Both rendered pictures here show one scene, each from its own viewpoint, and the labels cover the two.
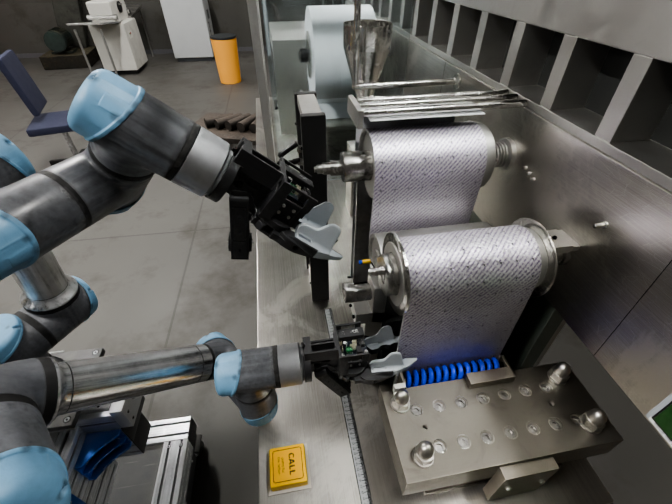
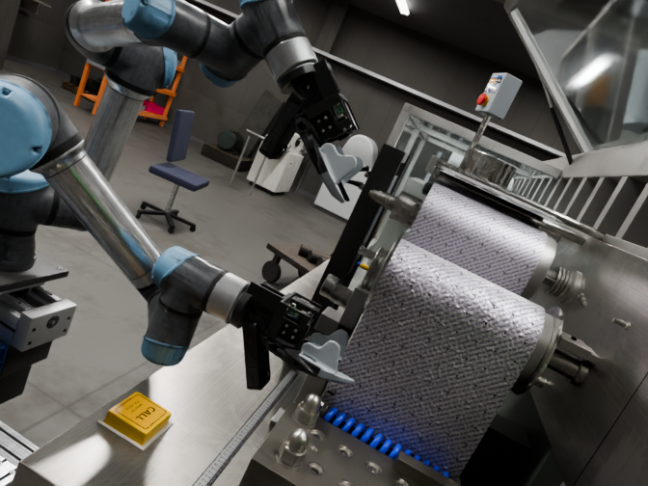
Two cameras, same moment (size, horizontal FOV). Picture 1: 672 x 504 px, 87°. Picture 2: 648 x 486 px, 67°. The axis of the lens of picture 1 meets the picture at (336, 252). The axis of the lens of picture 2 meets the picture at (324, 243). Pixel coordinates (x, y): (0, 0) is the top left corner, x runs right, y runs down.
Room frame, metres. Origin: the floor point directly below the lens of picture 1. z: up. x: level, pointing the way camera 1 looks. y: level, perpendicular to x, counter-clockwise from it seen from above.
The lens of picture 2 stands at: (-0.31, -0.27, 1.43)
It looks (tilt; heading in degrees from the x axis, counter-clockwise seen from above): 13 degrees down; 20
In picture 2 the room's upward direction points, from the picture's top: 25 degrees clockwise
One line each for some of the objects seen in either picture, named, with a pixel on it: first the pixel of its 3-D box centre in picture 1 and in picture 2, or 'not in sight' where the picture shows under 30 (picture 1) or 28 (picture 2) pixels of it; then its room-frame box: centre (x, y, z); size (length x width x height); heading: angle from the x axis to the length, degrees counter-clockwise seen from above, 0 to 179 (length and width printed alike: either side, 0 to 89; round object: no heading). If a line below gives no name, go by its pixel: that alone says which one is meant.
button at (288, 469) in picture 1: (288, 466); (139, 417); (0.26, 0.09, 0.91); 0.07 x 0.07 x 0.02; 10
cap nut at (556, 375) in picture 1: (561, 370); not in sight; (0.39, -0.45, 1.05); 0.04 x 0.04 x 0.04
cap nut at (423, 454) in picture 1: (425, 451); (296, 445); (0.24, -0.15, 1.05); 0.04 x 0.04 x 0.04
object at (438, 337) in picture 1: (455, 338); (410, 395); (0.42, -0.23, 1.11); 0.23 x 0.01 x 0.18; 100
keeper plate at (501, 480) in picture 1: (519, 480); not in sight; (0.22, -0.33, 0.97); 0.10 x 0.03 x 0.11; 100
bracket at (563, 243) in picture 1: (556, 240); (575, 344); (0.51, -0.40, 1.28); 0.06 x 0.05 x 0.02; 100
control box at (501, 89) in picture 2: not in sight; (495, 94); (1.00, -0.04, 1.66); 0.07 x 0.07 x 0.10; 36
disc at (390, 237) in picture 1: (394, 273); (383, 273); (0.46, -0.10, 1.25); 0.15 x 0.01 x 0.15; 10
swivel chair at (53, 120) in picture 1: (54, 116); (180, 170); (3.31, 2.59, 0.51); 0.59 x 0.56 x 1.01; 93
